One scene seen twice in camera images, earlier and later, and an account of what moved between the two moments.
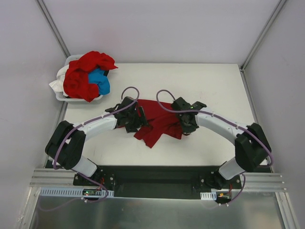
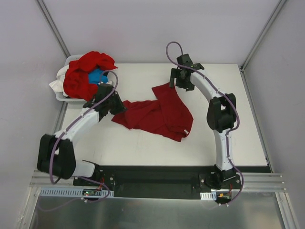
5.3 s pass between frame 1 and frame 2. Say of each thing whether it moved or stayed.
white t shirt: stayed
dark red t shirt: moved
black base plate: stayed
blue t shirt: stayed
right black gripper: moved
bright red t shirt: stayed
